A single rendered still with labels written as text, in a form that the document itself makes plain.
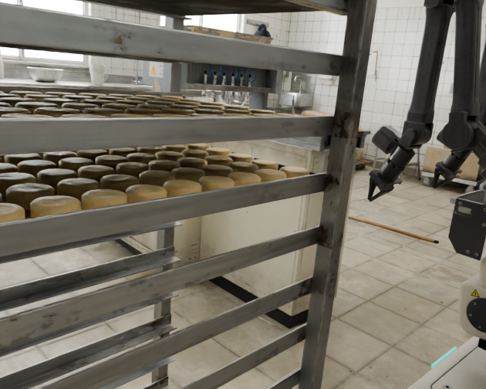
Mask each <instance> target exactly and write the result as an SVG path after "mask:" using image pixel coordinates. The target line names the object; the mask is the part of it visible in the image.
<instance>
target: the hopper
mask: <svg viewBox="0 0 486 389"><path fill-rule="evenodd" d="M184 31H189V32H198V33H203V34H208V35H213V36H223V37H228V38H233V39H242V40H248V41H252V42H262V43H267V44H270V43H271V42H272V40H273V39H274V38H270V37H265V36H257V35H252V34H247V33H242V32H232V31H228V30H223V29H214V28H209V27H204V26H199V25H184Z"/></svg>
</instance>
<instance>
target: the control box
mask: <svg viewBox="0 0 486 389"><path fill-rule="evenodd" d="M355 153H356V155H355V157H354V163H353V173H352V179H354V174H355V170H356V159H357V154H358V148H356V152H355ZM328 159H329V149H326V150H324V151H319V160H318V167H317V174H321V173H326V172H327V166H328Z"/></svg>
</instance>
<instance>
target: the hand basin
mask: <svg viewBox="0 0 486 389"><path fill-rule="evenodd" d="M283 76H287V77H289V71H284V73H283ZM316 76H317V79H321V80H320V82H319V83H324V84H331V83H332V80H336V76H328V75H320V74H312V73H297V72H292V83H291V90H290V92H289V91H282V94H279V95H278V104H280V105H286V106H291V107H292V114H295V115H296V113H295V108H296V107H300V108H302V111H300V112H303V107H312V105H313V99H314V94H315V88H316Z"/></svg>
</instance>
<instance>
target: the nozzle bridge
mask: <svg viewBox="0 0 486 389"><path fill-rule="evenodd" d="M230 67H231V74H232V73H234V74H235V79H237V77H238V67H237V66H230ZM163 68H164V63H160V62H151V61H143V82H142V84H146V85H151V86H153V91H154V92H162V89H163ZM247 68H248V75H249V74H251V80H253V79H254V78H255V69H254V68H250V67H247ZM239 69H240V74H239V77H238V79H237V80H236V81H235V85H234V86H231V75H230V77H229V73H230V69H229V66H221V67H220V66H219V65H212V74H211V65H208V64H197V63H191V64H190V65H185V64H182V76H181V89H182V90H217V91H233V92H249V93H251V97H250V99H249V109H256V110H267V105H268V94H269V93H275V94H282V80H283V73H284V71H281V70H273V69H258V68H256V71H257V75H256V78H255V81H253V82H251V87H248V86H247V85H248V78H247V79H246V76H247V69H246V68H245V67H240V66H239ZM205 70H207V75H208V77H209V76H210V74H211V77H210V78H209V79H208V81H207V84H203V76H204V71H205ZM214 71H216V72H217V74H216V75H217V78H218V77H219V76H220V71H221V77H220V78H219V79H217V82H216V85H213V84H212V83H213V82H212V81H213V75H214ZM223 72H226V73H225V75H226V79H227V78H228V77H229V79H227V80H226V83H225V86H222V85H221V84H222V82H221V81H222V76H223ZM241 73H243V79H246V80H245V81H244V82H243V86H239V78H240V76H241Z"/></svg>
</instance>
